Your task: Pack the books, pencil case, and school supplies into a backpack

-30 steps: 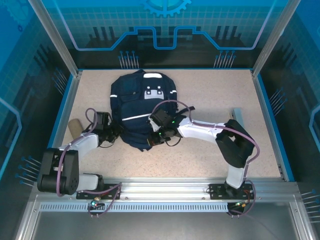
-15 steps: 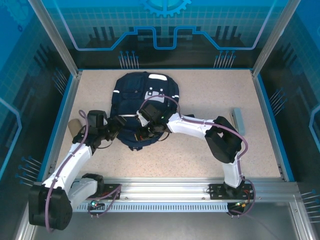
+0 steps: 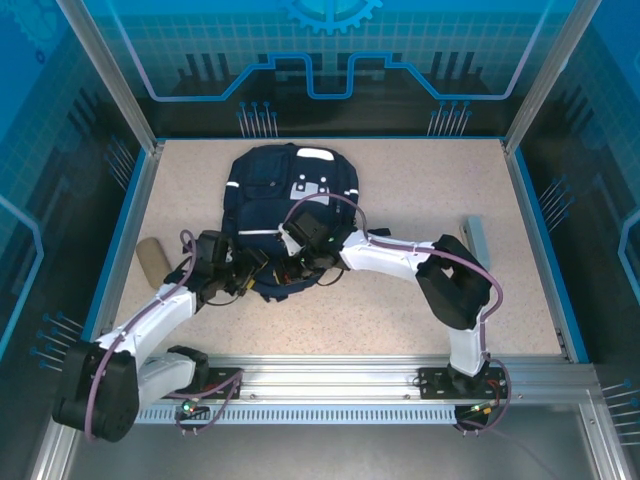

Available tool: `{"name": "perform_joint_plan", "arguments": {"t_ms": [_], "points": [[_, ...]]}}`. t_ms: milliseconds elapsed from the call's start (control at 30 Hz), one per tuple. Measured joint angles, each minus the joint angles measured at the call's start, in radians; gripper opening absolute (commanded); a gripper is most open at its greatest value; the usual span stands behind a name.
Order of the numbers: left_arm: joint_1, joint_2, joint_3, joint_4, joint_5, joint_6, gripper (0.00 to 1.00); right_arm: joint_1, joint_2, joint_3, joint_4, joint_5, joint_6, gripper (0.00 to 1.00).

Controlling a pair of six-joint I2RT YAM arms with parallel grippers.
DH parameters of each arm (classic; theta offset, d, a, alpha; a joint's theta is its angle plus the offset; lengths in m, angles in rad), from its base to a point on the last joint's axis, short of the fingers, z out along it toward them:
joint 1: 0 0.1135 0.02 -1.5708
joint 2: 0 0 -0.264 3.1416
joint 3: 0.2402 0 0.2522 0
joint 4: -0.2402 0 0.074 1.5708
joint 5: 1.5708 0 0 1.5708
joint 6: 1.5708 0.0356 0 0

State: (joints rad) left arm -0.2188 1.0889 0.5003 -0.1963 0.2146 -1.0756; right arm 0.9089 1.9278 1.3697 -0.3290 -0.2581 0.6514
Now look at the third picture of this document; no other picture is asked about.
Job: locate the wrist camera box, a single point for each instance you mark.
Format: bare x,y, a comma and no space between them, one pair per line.
310,227
215,247

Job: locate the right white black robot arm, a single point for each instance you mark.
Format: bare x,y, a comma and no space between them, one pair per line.
385,252

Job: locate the blue printed side panel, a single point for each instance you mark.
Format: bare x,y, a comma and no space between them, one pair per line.
40,150
600,150

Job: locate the aluminium frame post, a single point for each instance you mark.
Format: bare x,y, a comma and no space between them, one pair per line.
113,75
550,75

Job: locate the navy blue backpack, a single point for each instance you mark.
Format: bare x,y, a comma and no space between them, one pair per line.
260,200

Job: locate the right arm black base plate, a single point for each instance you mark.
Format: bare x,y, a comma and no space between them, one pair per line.
432,382

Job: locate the tan fabric pencil case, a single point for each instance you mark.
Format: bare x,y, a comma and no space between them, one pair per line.
152,260

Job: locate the blue table edge strip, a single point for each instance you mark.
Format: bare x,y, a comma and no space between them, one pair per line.
533,200
131,200

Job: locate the blue printed panel with gear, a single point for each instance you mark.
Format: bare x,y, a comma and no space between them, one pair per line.
200,40

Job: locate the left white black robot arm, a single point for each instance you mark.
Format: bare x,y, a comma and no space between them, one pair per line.
150,315

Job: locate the grey-blue pencil box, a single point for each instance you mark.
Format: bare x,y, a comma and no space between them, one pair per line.
477,240

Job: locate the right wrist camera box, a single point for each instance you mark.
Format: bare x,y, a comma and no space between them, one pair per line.
310,227

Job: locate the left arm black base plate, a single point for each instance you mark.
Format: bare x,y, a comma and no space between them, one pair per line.
212,374

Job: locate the aluminium frame rail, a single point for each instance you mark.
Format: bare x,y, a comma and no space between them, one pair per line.
325,375

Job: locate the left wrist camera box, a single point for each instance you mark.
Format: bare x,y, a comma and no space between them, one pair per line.
215,247

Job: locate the steel sheet shelf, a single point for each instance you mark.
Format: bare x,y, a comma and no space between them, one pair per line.
325,455

